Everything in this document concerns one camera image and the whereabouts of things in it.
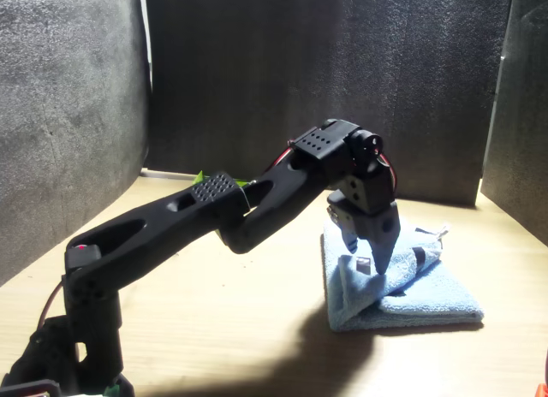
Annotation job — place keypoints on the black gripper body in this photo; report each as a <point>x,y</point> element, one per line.
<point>379,223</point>

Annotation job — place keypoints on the light blue towel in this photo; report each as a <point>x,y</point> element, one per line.
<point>428,294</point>

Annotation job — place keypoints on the green clamp at black arm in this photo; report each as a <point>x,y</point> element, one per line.
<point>112,392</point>

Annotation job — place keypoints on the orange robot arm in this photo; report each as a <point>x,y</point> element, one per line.
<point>543,392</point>

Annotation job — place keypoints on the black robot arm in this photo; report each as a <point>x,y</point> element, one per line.
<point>150,234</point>

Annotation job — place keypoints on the wide black foam panel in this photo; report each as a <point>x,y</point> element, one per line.
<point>321,50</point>

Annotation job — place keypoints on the narrow black foam panel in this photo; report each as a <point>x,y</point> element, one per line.
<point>526,114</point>

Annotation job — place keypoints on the grey foam panel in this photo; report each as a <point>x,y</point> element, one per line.
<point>64,72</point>

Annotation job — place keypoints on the green plastic wedge bracket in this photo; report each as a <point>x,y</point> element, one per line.
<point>198,178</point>

